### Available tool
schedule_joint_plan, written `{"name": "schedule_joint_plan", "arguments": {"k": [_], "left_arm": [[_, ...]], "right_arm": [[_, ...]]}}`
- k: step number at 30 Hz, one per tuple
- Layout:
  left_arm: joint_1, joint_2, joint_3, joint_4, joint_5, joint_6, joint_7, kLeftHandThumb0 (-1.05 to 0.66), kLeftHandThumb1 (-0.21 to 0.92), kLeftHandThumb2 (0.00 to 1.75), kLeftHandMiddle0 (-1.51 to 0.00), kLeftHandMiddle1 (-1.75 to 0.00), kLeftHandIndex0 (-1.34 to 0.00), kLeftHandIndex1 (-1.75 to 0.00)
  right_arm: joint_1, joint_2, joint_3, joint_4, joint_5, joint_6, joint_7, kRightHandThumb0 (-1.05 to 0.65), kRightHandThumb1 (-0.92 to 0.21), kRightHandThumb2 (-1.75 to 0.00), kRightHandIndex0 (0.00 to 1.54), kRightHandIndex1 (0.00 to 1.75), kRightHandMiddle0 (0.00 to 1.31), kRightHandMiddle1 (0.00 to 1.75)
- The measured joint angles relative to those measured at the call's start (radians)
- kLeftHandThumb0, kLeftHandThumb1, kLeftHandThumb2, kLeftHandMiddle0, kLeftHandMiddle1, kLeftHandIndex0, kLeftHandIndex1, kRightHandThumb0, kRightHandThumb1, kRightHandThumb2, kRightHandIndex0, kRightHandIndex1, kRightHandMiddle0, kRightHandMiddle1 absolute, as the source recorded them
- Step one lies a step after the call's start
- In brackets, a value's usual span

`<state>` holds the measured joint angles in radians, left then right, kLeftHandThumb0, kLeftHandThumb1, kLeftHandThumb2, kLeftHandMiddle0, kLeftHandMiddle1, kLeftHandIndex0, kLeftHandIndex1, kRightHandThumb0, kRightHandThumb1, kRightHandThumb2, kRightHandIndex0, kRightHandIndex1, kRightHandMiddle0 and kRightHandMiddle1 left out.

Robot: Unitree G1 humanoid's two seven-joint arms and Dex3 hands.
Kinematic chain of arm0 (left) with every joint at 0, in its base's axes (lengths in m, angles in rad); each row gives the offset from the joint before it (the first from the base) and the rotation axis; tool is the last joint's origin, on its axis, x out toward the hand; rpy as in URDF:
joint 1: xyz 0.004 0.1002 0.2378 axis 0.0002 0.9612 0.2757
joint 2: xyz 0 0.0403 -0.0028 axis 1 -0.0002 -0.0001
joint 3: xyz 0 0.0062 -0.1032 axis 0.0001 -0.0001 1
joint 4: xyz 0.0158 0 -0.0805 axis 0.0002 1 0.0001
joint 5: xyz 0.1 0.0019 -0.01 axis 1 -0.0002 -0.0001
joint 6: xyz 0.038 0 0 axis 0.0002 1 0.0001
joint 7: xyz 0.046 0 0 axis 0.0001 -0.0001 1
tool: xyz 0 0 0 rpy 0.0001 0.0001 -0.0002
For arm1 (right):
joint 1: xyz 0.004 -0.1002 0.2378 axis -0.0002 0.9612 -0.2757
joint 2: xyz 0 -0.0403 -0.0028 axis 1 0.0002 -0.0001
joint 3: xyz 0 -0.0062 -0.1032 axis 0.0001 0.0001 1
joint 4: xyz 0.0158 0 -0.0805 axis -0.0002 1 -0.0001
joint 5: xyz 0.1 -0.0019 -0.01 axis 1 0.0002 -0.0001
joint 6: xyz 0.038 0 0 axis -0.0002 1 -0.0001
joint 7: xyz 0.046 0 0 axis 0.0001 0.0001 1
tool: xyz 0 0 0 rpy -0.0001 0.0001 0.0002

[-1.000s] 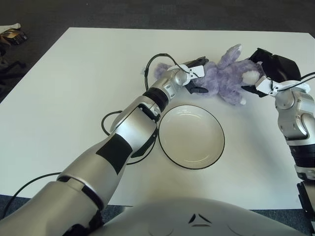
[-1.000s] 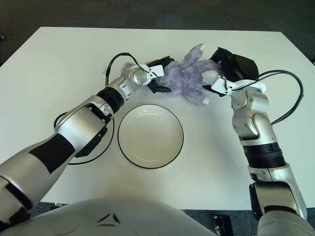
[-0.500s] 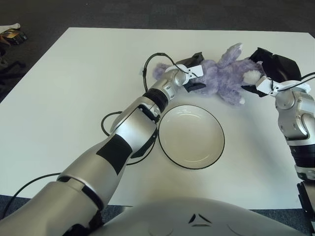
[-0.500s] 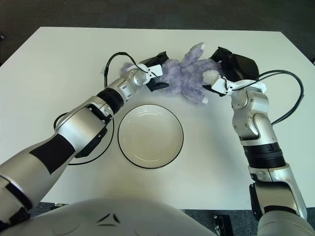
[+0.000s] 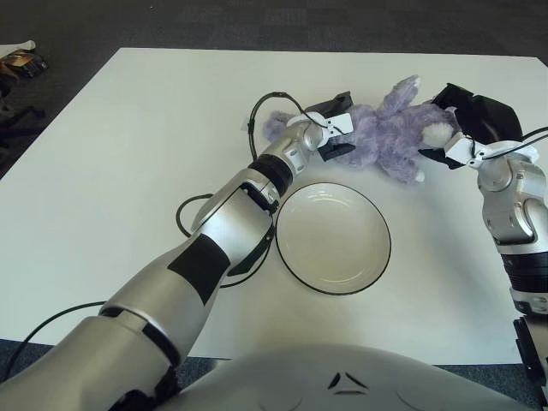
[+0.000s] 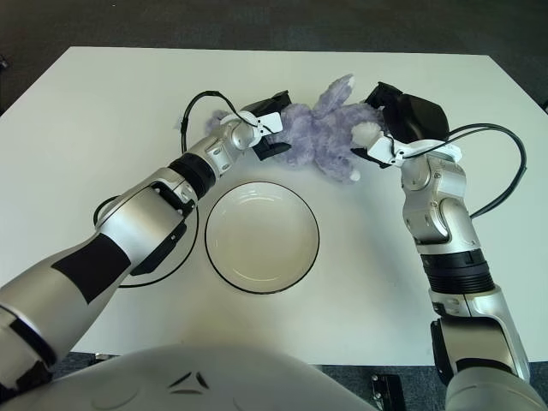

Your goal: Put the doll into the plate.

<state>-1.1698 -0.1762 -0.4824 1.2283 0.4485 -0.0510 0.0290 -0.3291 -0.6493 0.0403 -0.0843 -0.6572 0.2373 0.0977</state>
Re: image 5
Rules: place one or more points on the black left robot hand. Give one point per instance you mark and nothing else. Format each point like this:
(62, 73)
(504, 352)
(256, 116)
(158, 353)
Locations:
(340, 124)

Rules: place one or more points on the white plate with black rim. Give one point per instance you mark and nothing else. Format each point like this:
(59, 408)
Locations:
(334, 240)

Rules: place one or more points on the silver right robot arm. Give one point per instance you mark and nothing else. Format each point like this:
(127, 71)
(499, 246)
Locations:
(514, 201)

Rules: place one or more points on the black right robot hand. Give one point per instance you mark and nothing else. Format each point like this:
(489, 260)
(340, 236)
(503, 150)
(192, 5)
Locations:
(488, 117)

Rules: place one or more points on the dark box on floor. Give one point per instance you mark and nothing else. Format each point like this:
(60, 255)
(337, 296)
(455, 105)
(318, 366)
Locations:
(27, 64)

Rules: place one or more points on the purple plush bunny doll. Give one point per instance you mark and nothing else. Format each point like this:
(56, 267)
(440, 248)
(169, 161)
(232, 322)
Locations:
(385, 137)

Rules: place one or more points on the white cloth on floor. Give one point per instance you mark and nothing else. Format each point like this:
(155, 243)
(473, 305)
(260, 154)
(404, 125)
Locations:
(15, 46)

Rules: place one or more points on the black bag on floor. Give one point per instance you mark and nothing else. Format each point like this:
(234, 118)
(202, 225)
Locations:
(19, 120)

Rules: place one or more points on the grey robot torso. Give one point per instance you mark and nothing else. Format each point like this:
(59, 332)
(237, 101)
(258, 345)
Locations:
(299, 381)

